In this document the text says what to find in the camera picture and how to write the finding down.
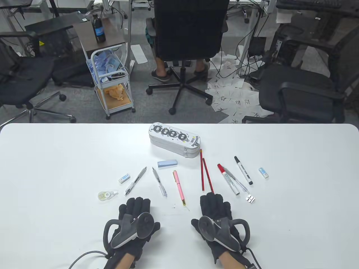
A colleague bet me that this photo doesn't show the person's left hand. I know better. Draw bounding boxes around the person's left hand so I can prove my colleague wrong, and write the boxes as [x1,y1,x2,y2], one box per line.
[108,197,161,259]

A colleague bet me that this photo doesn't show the person's right hand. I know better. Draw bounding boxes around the person's right hand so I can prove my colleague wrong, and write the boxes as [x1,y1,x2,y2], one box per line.
[191,192,250,264]

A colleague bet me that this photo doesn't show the grey mechanical pencil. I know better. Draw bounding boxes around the grey mechanical pencil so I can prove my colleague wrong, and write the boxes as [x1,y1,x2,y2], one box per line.
[125,166,148,197]

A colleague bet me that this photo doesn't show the red capped white marker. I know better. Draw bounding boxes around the red capped white marker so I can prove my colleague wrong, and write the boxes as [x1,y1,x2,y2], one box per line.
[217,164,240,196]

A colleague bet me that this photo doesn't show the red pencil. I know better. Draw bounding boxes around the red pencil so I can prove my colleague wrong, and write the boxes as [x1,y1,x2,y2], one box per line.
[200,149,205,192]
[202,158,215,194]

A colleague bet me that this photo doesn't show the clear slim ballpoint pen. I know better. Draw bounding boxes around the clear slim ballpoint pen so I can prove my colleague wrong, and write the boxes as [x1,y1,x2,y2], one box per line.
[223,167,250,194]

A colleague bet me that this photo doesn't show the clear barrel pen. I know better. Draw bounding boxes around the clear barrel pen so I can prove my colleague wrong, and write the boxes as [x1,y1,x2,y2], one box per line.
[152,167,168,198]

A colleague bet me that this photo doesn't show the pink pen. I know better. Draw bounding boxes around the pink pen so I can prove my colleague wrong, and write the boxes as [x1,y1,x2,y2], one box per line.
[173,170,190,211]

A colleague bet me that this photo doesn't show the white printed zippered pencil case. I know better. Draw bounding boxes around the white printed zippered pencil case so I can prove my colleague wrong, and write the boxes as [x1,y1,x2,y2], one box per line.
[149,122,201,159]

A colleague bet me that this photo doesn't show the person's right forearm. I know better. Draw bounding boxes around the person's right forearm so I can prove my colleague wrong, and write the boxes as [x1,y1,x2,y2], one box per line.
[220,251,244,269]

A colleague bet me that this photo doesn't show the person's left forearm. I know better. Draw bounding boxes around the person's left forearm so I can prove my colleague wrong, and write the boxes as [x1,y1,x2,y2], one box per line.
[112,252,136,269]

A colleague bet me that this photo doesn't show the grey black hand controller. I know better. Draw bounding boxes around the grey black hand controller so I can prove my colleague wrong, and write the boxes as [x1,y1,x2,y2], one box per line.
[198,216,250,252]
[103,212,155,251]

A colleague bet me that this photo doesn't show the clear correction tape dispenser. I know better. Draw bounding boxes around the clear correction tape dispenser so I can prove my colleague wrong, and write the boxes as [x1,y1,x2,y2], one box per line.
[98,191,119,201]

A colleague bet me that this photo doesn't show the black capped white marker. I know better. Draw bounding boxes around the black capped white marker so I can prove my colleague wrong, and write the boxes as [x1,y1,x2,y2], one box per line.
[234,156,253,185]

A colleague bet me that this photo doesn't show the white rolling cart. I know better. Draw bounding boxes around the white rolling cart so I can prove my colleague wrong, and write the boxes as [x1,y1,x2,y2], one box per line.
[86,45,136,120]

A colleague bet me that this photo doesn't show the pile of white papers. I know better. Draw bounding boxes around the pile of white papers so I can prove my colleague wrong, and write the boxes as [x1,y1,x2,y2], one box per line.
[205,52,274,124]

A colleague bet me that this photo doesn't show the orange cloth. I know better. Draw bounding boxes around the orange cloth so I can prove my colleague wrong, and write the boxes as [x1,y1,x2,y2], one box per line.
[104,84,126,101]

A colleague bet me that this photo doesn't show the heap of blue packets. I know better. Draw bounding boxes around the heap of blue packets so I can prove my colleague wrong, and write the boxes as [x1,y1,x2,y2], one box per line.
[88,51,125,82]

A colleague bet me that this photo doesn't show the black mesh office chair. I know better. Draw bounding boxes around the black mesh office chair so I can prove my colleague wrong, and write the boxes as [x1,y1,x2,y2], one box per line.
[242,24,359,124]

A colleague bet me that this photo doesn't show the white paper strip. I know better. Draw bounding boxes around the white paper strip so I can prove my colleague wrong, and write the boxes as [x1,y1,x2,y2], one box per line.
[131,44,148,64]

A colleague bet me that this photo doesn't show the black box on floor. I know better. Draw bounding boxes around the black box on floor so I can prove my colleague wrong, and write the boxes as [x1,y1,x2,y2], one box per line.
[249,37,267,55]

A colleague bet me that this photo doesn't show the black chrome-base office chair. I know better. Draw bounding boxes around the black chrome-base office chair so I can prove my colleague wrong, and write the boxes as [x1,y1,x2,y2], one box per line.
[0,31,77,124]

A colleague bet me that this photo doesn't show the brown side table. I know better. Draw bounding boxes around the brown side table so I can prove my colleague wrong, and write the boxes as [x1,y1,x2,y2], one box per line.
[73,17,126,59]

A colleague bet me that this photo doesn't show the white desk leg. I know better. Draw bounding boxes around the white desk leg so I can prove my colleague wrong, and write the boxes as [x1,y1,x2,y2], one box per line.
[128,0,135,74]

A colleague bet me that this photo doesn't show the black high-back office chair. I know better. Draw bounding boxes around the black high-back office chair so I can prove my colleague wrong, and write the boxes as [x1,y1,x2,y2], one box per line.
[146,0,230,115]

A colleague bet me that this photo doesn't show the dark bottle blue label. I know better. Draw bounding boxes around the dark bottle blue label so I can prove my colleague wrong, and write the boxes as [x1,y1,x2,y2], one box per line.
[91,14,106,44]

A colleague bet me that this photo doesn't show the black desk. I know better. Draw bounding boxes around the black desk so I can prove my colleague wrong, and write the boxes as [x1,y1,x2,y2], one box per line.
[25,12,94,87]

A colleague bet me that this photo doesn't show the black stand pole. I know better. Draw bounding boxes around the black stand pole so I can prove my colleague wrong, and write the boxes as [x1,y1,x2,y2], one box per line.
[48,0,60,17]

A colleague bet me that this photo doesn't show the black thin cable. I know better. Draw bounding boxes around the black thin cable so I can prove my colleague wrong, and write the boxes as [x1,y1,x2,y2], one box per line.
[244,247,263,269]

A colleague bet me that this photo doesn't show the grey braided cable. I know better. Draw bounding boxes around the grey braided cable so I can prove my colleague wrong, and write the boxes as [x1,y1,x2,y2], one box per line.
[68,251,108,269]

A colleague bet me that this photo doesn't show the tangle of black cables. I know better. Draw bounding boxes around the tangle of black cables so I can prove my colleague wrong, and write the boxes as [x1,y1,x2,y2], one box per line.
[209,0,270,82]

